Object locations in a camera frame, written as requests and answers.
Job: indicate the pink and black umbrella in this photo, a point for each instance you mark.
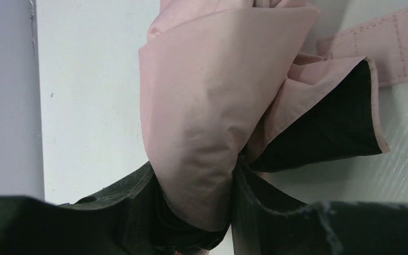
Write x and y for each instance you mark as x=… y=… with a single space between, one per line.
x=224 y=85

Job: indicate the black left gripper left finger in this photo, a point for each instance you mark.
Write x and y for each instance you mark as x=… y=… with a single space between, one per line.
x=118 y=219

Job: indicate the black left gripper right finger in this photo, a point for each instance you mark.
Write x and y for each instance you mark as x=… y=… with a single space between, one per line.
x=265 y=220

